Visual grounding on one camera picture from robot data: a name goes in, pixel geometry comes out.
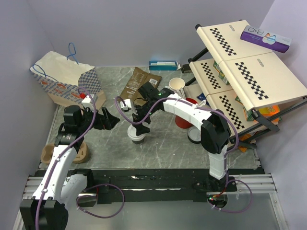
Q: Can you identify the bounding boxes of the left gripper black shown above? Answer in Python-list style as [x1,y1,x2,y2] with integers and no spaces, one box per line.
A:
[78,105,119,132]

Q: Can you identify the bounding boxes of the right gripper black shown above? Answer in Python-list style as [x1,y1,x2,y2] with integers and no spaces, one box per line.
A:
[130,100,156,137]

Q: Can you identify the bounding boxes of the white plastic cup lid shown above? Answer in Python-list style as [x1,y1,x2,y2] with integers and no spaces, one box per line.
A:
[127,125,137,140]

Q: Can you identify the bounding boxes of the black paper coffee cup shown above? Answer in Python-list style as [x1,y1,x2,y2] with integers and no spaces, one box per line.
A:
[132,135,145,144]

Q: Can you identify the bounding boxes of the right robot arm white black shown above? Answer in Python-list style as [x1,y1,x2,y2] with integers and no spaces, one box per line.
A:
[126,82,231,191]

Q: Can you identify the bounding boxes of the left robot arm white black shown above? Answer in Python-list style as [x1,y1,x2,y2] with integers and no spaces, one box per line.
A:
[20,105,119,230]

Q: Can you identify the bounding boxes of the brown coffee bean pouch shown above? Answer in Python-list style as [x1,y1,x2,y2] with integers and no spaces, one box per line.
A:
[120,67,162,106]

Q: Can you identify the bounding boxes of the red cup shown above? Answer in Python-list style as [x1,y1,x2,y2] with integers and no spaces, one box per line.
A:
[175,98,197,129]

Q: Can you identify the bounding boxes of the brown pulp cup carrier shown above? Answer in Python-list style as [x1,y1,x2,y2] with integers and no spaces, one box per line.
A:
[41,141,90,164]

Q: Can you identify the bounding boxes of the stack of paper cups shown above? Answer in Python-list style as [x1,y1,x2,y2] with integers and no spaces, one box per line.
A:
[165,78,186,99]

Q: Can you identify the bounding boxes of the blue checkered paper bag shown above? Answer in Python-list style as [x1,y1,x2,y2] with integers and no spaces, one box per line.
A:
[30,42,106,109]

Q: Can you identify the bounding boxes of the teal blue box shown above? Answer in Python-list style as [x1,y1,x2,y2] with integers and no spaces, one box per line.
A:
[149,60,181,71]

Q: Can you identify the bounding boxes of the green snack boxes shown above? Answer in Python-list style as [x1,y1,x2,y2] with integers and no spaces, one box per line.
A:
[213,60,230,85]

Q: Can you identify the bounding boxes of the orange snack packet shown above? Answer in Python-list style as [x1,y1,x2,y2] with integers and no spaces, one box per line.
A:
[238,134,256,152]

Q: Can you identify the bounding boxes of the cream checkered tiered shelf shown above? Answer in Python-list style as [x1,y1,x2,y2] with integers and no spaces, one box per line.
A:
[189,20,307,147]

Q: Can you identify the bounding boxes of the purple white box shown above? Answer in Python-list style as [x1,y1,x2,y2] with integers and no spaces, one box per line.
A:
[240,25,292,53]

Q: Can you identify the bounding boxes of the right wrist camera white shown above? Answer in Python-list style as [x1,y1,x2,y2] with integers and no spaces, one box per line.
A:
[120,99,132,112]

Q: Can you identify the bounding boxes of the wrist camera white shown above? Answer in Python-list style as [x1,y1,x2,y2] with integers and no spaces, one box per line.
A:
[81,94,98,112]
[120,99,132,112]

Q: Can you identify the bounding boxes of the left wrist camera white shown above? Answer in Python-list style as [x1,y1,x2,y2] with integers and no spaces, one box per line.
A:
[81,94,98,112]

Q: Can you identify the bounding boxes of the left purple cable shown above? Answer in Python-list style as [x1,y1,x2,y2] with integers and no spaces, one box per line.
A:
[35,87,125,230]

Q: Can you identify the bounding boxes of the purple cable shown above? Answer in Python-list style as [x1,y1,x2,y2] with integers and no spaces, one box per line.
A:
[114,95,252,214]
[35,87,125,230]

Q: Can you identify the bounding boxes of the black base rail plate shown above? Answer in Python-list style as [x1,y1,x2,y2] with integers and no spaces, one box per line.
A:
[68,169,237,204]

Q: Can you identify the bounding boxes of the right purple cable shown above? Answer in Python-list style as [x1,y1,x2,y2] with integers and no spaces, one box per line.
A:
[114,95,252,214]

